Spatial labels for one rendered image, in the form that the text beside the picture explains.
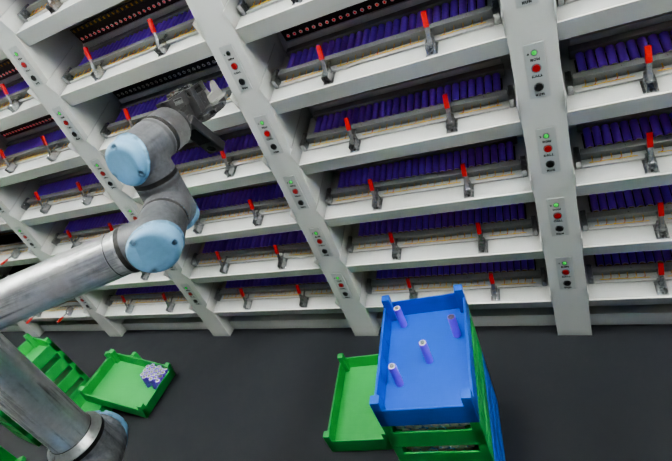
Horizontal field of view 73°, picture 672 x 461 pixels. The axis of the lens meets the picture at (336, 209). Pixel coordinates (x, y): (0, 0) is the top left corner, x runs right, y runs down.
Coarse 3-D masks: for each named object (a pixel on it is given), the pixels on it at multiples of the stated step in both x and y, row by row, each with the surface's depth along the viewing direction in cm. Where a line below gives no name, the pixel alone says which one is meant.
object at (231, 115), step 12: (204, 72) 141; (168, 84) 148; (132, 96) 155; (108, 108) 157; (228, 108) 129; (108, 120) 157; (216, 120) 130; (228, 120) 129; (240, 120) 129; (96, 132) 152; (108, 132) 154; (96, 144) 151; (108, 144) 151
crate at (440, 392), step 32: (384, 320) 110; (416, 320) 113; (384, 352) 105; (416, 352) 105; (448, 352) 102; (384, 384) 100; (416, 384) 98; (448, 384) 95; (384, 416) 91; (416, 416) 89; (448, 416) 88
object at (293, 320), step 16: (128, 320) 230; (144, 320) 224; (160, 320) 219; (176, 320) 214; (192, 320) 210; (240, 320) 197; (256, 320) 193; (272, 320) 189; (288, 320) 185; (304, 320) 182; (320, 320) 179; (336, 320) 176; (480, 320) 153; (496, 320) 151; (512, 320) 148; (528, 320) 146; (544, 320) 144
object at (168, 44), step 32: (160, 0) 130; (96, 32) 144; (128, 32) 139; (160, 32) 127; (192, 32) 121; (64, 64) 145; (96, 64) 139; (128, 64) 131; (160, 64) 125; (64, 96) 142; (96, 96) 140
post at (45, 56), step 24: (0, 0) 130; (0, 24) 132; (24, 48) 135; (48, 48) 141; (24, 72) 140; (48, 72) 140; (48, 96) 144; (72, 120) 147; (96, 120) 153; (72, 144) 154; (120, 192) 162; (192, 288) 185
